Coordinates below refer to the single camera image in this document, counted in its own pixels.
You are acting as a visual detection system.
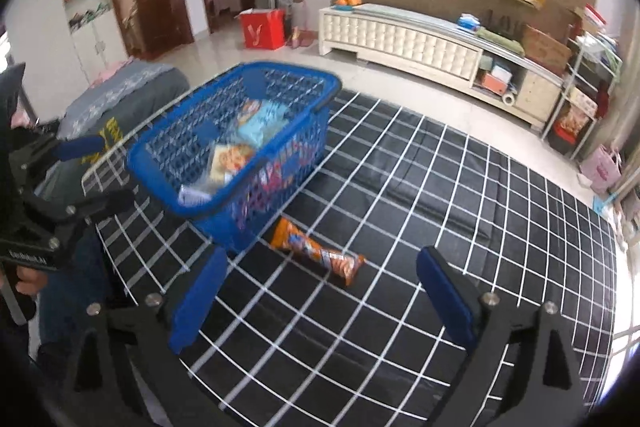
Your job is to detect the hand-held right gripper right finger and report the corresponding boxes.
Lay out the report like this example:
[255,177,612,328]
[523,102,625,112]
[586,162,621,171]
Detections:
[416,246,586,427]

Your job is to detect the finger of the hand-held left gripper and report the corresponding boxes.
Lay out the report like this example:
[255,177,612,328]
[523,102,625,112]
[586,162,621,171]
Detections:
[30,187,137,238]
[35,132,108,165]

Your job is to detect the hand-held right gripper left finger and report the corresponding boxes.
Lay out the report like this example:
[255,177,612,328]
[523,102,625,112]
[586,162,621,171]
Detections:
[62,247,230,427]

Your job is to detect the blue plastic basket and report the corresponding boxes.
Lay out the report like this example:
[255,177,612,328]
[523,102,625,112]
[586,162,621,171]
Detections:
[126,61,343,255]

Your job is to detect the orange snack bar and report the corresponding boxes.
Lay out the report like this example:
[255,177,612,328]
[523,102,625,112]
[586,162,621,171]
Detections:
[270,217,367,285]

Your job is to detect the person's left hand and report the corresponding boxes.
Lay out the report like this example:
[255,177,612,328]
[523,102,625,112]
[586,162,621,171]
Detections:
[0,262,51,308]

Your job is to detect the dark cloth with yellow print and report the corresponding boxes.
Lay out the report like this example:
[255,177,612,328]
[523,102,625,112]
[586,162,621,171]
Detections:
[75,114,131,162]

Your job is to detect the grey sofa with lace cover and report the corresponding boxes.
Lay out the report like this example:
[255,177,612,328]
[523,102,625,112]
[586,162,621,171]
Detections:
[57,59,191,188]

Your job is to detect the black checked tablecloth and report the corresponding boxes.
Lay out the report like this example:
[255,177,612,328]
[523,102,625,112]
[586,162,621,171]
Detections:
[82,89,618,427]

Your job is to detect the pink shopping bag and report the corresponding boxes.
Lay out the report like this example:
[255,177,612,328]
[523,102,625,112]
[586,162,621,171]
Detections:
[580,144,621,195]

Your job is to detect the orange box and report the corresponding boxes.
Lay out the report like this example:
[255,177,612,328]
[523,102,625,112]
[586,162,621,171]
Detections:
[480,74,508,95]

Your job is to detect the red paper bag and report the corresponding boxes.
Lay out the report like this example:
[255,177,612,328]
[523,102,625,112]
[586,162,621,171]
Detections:
[239,8,287,52]

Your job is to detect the white shelf rack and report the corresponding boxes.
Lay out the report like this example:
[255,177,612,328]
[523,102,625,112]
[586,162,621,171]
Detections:
[542,4,623,158]

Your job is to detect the white television cabinet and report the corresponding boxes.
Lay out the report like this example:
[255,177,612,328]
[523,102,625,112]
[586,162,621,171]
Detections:
[318,3,571,132]

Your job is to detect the green folded cloth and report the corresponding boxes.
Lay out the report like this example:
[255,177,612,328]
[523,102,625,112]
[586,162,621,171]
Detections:
[475,28,526,58]

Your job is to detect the brown cardboard box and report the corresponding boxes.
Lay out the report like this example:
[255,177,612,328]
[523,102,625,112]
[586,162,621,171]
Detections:
[520,24,572,75]

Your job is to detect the black router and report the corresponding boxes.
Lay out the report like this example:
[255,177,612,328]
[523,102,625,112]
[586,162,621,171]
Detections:
[487,9,523,35]

